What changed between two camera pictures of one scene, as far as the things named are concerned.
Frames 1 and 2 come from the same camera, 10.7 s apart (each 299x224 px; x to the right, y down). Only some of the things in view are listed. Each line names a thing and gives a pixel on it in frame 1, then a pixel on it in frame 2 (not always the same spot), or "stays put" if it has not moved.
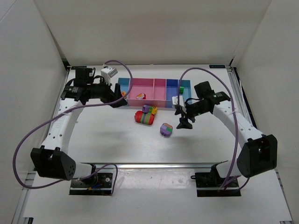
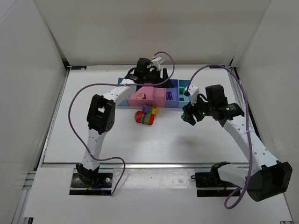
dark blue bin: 172,90 stays put
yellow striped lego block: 154,110 stays put
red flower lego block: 141,96 stays put
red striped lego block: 147,118 stays put
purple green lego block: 166,129 -> 169,95
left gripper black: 114,94 -> 160,76
